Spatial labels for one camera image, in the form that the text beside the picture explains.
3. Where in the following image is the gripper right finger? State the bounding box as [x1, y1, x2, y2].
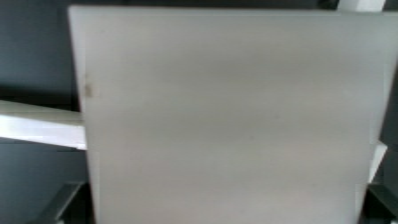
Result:
[359, 184, 398, 224]

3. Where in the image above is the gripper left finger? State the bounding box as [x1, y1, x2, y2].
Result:
[34, 182, 89, 224]

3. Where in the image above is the small white cabinet top block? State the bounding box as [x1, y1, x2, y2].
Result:
[70, 6, 398, 224]

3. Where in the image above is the white U-shaped fence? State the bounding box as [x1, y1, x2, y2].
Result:
[0, 100, 87, 150]

